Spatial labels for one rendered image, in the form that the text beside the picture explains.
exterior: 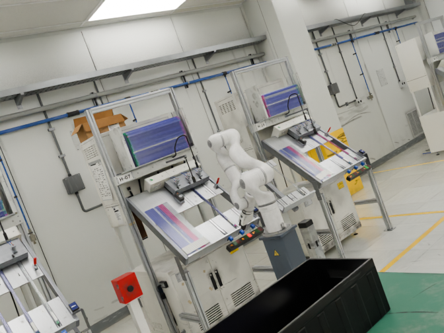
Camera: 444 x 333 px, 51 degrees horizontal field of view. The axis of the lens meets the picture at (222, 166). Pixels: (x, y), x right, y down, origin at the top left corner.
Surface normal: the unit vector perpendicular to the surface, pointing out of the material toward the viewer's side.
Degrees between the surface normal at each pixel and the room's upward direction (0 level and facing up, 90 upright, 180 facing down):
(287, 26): 90
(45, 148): 90
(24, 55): 90
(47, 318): 47
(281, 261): 90
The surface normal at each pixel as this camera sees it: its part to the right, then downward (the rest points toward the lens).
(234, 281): 0.58, -0.16
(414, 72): -0.73, 0.32
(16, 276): 0.18, -0.76
